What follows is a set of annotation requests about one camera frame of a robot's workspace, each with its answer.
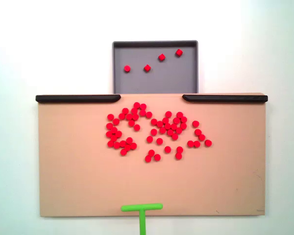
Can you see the small red granule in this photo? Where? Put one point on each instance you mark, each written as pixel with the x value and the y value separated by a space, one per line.
pixel 162 130
pixel 142 112
pixel 110 117
pixel 167 126
pixel 135 117
pixel 149 114
pixel 154 132
pixel 196 143
pixel 159 141
pixel 167 149
pixel 174 136
pixel 179 114
pixel 118 133
pixel 149 139
pixel 170 132
pixel 178 130
pixel 168 114
pixel 122 143
pixel 148 158
pixel 202 137
pixel 198 132
pixel 173 126
pixel 122 116
pixel 208 143
pixel 116 145
pixel 136 105
pixel 162 57
pixel 133 146
pixel 179 149
pixel 165 120
pixel 110 143
pixel 178 156
pixel 123 152
pixel 131 123
pixel 127 147
pixel 154 121
pixel 114 129
pixel 157 157
pixel 129 116
pixel 113 138
pixel 125 110
pixel 147 68
pixel 127 68
pixel 137 127
pixel 183 125
pixel 176 120
pixel 109 133
pixel 183 119
pixel 151 152
pixel 109 126
pixel 143 106
pixel 159 124
pixel 115 121
pixel 129 140
pixel 178 52
pixel 195 123
pixel 134 111
pixel 190 143

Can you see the black rail strip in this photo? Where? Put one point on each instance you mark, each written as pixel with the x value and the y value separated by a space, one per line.
pixel 225 99
pixel 76 99

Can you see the green T-shaped pusher tool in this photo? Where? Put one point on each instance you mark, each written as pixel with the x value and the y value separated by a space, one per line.
pixel 142 215

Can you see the grey shallow tray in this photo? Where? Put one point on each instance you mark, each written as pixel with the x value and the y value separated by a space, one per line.
pixel 161 78

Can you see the beige rectangular work board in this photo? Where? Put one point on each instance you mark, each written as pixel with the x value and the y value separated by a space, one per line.
pixel 88 183

